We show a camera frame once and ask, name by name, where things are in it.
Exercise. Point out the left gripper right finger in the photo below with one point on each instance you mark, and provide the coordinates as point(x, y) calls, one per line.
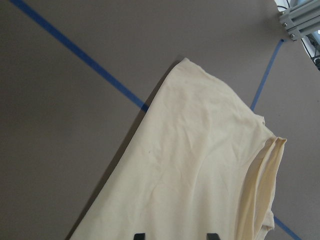
point(212, 236)

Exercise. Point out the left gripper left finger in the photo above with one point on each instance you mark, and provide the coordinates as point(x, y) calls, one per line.
point(139, 236)

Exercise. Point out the beige long-sleeve printed shirt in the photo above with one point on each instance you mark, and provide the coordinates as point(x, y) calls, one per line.
point(200, 163)

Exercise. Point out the grey aluminium camera post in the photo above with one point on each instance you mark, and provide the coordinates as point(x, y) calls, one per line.
point(300, 18)

